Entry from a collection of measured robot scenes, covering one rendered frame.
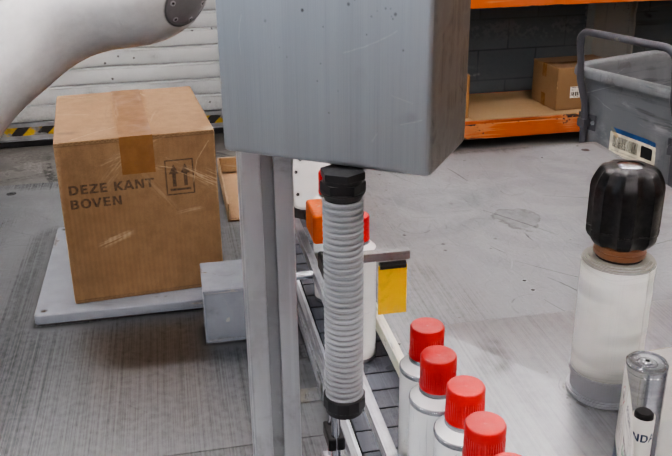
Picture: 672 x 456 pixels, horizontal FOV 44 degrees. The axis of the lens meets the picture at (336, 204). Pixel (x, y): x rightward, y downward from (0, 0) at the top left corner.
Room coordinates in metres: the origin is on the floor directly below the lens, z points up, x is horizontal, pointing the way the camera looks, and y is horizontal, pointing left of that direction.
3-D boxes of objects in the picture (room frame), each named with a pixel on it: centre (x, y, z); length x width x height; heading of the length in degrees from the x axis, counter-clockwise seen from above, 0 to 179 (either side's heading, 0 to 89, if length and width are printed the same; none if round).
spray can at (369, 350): (0.98, -0.03, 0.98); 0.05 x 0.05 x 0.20
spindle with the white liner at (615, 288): (0.89, -0.33, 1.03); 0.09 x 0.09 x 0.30
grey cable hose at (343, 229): (0.58, -0.01, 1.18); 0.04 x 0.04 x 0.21
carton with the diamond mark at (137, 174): (1.36, 0.34, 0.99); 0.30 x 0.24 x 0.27; 16
